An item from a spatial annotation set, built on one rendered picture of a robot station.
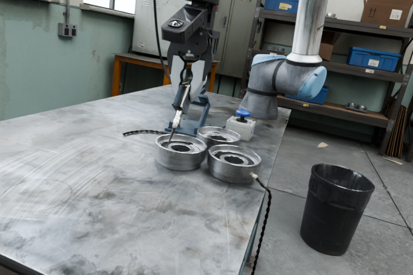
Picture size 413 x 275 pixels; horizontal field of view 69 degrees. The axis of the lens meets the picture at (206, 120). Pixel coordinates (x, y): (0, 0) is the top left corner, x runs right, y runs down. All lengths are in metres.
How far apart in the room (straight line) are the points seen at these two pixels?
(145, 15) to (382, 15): 2.67
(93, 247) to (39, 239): 0.06
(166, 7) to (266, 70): 1.99
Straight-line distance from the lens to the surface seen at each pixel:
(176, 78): 0.63
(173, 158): 0.57
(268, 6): 4.16
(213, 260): 0.40
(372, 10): 4.17
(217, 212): 0.48
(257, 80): 1.11
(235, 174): 0.56
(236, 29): 4.48
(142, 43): 3.05
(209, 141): 0.67
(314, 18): 1.02
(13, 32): 2.30
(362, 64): 4.15
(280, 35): 4.62
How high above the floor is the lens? 1.05
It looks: 15 degrees down
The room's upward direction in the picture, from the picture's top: 9 degrees clockwise
